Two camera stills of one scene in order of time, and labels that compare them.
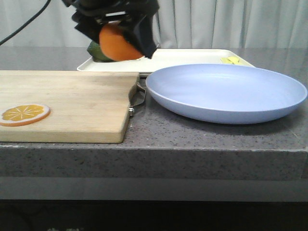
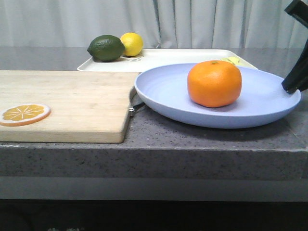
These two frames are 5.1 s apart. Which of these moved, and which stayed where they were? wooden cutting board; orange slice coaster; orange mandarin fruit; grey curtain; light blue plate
Moved: light blue plate; orange mandarin fruit
Stayed: wooden cutting board; grey curtain; orange slice coaster
